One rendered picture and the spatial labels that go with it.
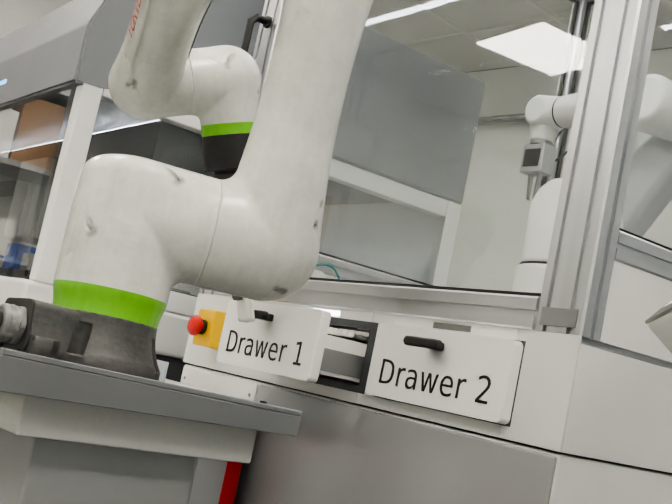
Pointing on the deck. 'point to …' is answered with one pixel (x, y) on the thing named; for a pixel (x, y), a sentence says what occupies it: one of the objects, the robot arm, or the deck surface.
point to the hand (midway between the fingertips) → (244, 299)
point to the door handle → (253, 27)
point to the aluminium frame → (624, 71)
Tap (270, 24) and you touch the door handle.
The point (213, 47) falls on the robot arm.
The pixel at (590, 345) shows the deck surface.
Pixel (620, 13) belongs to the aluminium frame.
